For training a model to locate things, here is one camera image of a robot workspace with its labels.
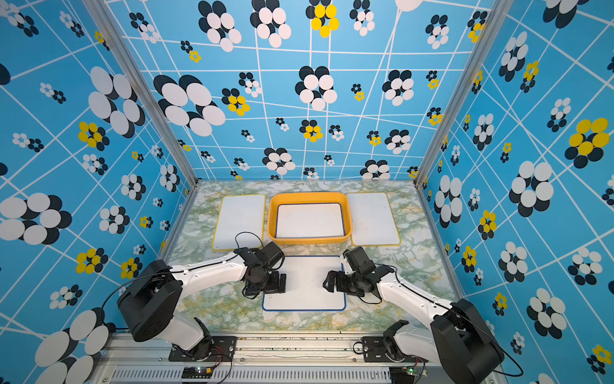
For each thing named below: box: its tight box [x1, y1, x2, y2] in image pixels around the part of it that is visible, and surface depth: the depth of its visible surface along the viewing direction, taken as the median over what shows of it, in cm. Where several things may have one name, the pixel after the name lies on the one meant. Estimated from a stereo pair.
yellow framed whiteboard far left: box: [211, 194, 267, 252], surface depth 108 cm
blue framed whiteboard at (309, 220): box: [275, 202, 346, 239], surface depth 107 cm
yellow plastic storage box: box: [267, 192, 353, 245], surface depth 107 cm
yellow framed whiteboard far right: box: [345, 192, 402, 247], surface depth 108 cm
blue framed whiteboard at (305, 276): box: [262, 255, 347, 312], surface depth 86 cm
